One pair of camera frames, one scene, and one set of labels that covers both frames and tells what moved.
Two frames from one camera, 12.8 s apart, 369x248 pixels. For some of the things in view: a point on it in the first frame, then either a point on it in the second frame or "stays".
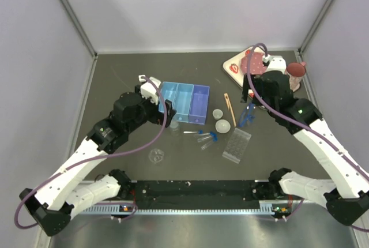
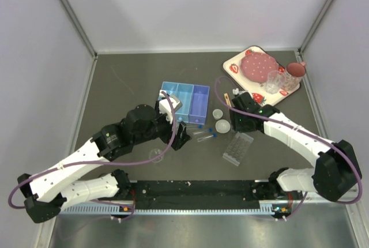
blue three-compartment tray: (199, 108) stays
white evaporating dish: (222, 126) stays
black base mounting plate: (202, 194) stays
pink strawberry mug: (296, 71) stays
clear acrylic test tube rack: (236, 146) stays
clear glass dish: (156, 155) stays
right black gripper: (245, 90) to (235, 124)
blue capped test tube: (211, 133) to (209, 130)
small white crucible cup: (217, 113) stays
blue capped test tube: (214, 139) to (200, 139)
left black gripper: (158, 116) to (181, 136)
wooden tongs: (229, 107) stays
